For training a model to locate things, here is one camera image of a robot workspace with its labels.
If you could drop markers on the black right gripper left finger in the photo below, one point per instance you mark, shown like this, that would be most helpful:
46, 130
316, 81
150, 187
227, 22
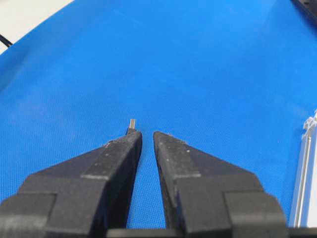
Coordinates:
82, 197

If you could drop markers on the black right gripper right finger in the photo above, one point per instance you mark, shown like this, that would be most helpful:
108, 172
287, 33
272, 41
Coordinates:
207, 197

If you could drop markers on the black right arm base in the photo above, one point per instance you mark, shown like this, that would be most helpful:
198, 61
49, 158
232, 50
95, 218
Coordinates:
309, 7

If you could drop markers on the blue cloth mat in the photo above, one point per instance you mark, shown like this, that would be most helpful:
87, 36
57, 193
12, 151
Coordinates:
233, 78

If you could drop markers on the aluminium extrusion frame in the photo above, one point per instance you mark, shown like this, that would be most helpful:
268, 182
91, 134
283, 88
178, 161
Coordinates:
304, 205

